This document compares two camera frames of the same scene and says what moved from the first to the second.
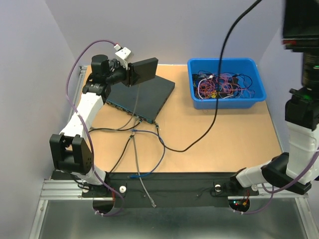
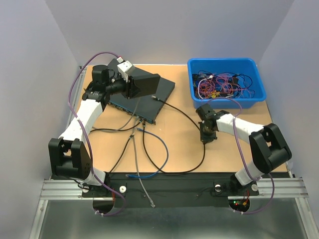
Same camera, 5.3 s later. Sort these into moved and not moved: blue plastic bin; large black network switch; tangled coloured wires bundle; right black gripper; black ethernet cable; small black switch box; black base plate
Moved: small black switch box; black ethernet cable; right black gripper
Not moved: tangled coloured wires bundle; blue plastic bin; large black network switch; black base plate
